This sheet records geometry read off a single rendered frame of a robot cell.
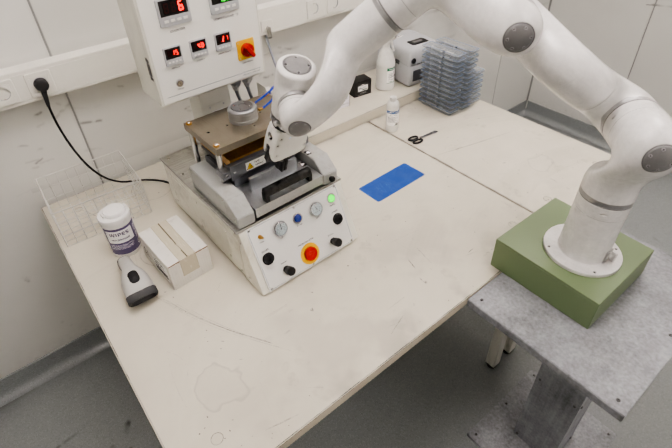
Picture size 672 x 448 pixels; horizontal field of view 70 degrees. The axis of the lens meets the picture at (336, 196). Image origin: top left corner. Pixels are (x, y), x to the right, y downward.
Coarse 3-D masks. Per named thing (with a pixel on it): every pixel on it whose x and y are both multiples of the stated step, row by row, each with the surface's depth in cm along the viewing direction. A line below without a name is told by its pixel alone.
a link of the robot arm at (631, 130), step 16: (624, 112) 99; (640, 112) 96; (656, 112) 95; (608, 128) 102; (624, 128) 96; (640, 128) 93; (656, 128) 92; (608, 144) 104; (624, 144) 95; (640, 144) 93; (656, 144) 91; (608, 160) 111; (624, 160) 96; (640, 160) 93; (656, 160) 92; (592, 176) 108; (608, 176) 102; (624, 176) 99; (640, 176) 97; (656, 176) 97; (592, 192) 109; (608, 192) 106; (624, 192) 105; (608, 208) 108; (624, 208) 108
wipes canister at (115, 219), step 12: (120, 204) 136; (108, 216) 132; (120, 216) 134; (108, 228) 133; (120, 228) 134; (132, 228) 138; (108, 240) 137; (120, 240) 136; (132, 240) 139; (120, 252) 139; (132, 252) 140
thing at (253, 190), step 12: (276, 168) 129; (288, 168) 132; (300, 168) 135; (252, 180) 126; (264, 180) 128; (276, 180) 131; (312, 180) 131; (252, 192) 127; (288, 192) 127; (300, 192) 130; (252, 204) 123; (264, 204) 123; (276, 204) 126
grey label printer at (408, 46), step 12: (408, 36) 215; (420, 36) 215; (396, 48) 210; (408, 48) 205; (420, 48) 206; (396, 60) 212; (408, 60) 205; (420, 60) 208; (396, 72) 215; (408, 72) 208; (420, 72) 211; (408, 84) 212
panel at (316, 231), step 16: (320, 192) 134; (336, 192) 137; (288, 208) 129; (304, 208) 132; (336, 208) 138; (256, 224) 124; (272, 224) 126; (288, 224) 129; (304, 224) 132; (320, 224) 135; (336, 224) 138; (256, 240) 124; (272, 240) 127; (288, 240) 130; (304, 240) 132; (320, 240) 136; (352, 240) 142; (256, 256) 124; (288, 256) 130; (304, 256) 133; (320, 256) 136; (272, 272) 128; (272, 288) 128
